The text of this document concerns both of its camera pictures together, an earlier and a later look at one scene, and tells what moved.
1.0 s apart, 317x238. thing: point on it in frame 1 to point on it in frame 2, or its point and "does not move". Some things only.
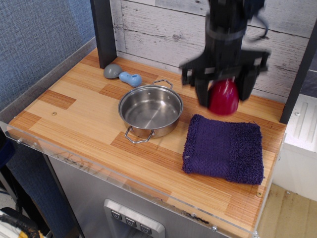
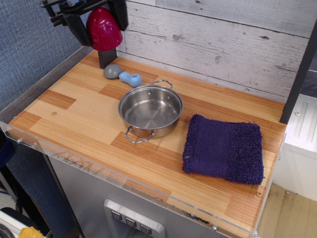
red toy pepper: x=224 y=96 to x=104 y=33
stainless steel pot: x=153 y=109 does not move
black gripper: x=223 y=58 to x=59 y=10
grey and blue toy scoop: x=114 y=71 does not move
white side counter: x=296 y=170 does not move
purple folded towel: x=224 y=149 does not move
